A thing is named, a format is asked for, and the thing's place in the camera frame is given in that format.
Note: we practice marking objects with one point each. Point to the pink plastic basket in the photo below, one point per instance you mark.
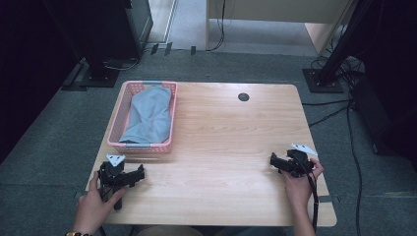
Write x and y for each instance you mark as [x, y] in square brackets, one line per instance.
[123, 114]

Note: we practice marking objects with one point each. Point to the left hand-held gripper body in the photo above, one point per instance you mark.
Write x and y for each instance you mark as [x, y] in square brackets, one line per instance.
[111, 175]

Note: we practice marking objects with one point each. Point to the dark curtain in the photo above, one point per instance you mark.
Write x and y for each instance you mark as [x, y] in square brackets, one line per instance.
[29, 65]

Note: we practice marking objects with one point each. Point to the beige wooden desk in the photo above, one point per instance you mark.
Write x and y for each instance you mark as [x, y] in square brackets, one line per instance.
[278, 10]

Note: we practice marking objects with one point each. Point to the person's right hand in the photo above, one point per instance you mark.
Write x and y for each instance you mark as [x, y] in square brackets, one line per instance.
[298, 190]

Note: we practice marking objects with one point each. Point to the small black floor strip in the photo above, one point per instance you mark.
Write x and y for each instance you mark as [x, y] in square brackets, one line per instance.
[154, 49]

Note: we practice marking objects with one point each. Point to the black box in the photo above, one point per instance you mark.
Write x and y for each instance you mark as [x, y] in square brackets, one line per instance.
[383, 121]

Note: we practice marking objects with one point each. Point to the light blue cloth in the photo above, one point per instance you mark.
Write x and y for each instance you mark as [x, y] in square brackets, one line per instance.
[149, 114]

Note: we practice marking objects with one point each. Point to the black cabinet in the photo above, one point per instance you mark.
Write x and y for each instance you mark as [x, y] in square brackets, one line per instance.
[137, 26]

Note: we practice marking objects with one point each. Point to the round black table grommet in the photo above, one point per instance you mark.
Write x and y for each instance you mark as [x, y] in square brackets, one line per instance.
[243, 97]

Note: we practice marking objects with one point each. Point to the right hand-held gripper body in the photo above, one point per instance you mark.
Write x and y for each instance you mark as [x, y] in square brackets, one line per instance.
[300, 162]

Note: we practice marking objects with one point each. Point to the slanted black stand with base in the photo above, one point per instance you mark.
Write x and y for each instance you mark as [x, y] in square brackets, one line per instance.
[323, 80]

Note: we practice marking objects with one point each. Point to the person's left hand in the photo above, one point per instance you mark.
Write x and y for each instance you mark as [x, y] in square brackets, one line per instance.
[91, 206]

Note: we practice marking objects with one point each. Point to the black stand with square base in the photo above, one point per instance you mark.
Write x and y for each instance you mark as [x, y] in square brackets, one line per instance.
[98, 73]

